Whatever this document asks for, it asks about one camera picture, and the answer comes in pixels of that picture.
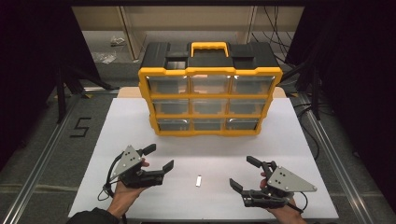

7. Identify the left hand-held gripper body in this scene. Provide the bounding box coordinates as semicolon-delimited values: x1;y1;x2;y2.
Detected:
109;145;166;189

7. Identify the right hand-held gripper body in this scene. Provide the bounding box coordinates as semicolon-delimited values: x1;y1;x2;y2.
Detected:
241;160;318;209

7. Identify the small clear organizer drawer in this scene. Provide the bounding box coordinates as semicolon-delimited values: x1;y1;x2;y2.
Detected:
157;119;191;132

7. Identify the yellow and black organizer cabinet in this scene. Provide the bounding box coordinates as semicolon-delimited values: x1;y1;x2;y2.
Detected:
137;41;284;138

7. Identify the person's right hand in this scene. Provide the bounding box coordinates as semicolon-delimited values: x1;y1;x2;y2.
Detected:
266;199;307;224

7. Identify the person's left hand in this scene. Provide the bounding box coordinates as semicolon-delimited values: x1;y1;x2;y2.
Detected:
106;181;148;219

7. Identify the set of clear plastic drawers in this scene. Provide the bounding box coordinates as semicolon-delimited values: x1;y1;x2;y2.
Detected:
146;75;276;132

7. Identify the black metal stand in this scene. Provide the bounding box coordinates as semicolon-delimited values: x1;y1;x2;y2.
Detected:
55;66;120;124
281;62;321;120

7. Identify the large clear plastic bag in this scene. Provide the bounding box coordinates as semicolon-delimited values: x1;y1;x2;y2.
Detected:
92;50;118;65

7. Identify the small clear plastic bag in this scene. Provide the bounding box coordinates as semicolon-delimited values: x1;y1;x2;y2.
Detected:
110;35;126;48

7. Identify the black curtain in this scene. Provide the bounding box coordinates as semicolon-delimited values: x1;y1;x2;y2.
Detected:
0;0;101;169
286;0;396;213

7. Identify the beige wooden shelf unit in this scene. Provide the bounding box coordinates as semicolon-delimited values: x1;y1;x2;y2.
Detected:
71;6;304;60

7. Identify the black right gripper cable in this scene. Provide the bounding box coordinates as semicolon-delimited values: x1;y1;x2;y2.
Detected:
289;190;309;214

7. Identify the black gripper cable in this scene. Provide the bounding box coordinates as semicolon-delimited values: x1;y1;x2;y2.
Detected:
289;190;309;214
97;152;125;202

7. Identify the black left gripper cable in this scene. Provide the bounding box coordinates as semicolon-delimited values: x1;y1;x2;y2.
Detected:
97;152;125;202

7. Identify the black floor cable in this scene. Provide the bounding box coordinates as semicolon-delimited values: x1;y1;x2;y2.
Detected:
292;102;321;161

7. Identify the metal floor rail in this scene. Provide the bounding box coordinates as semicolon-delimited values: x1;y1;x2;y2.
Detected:
1;92;83;224
298;92;368;224

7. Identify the bundle of black cables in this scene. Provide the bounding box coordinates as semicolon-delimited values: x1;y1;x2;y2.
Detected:
250;6;293;63

